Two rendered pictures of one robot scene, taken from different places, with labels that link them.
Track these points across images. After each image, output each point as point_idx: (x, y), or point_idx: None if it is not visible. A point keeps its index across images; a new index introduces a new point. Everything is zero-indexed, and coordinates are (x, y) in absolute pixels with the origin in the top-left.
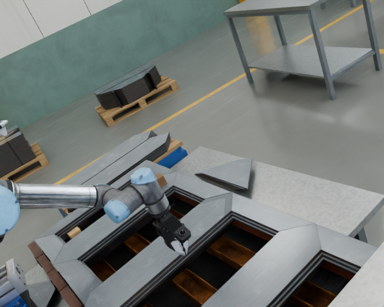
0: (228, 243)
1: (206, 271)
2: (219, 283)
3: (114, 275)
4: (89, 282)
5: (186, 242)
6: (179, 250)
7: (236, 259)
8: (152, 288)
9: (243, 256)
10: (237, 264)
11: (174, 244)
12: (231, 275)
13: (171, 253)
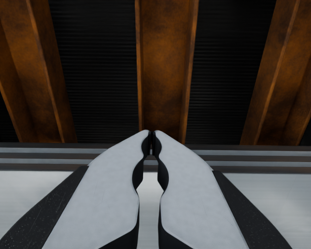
0: (30, 126)
1: (107, 139)
2: (108, 104)
3: None
4: None
5: (108, 163)
6: (180, 157)
7: (43, 81)
8: (280, 149)
9: (24, 70)
10: (44, 45)
11: (207, 214)
12: (82, 99)
13: (158, 198)
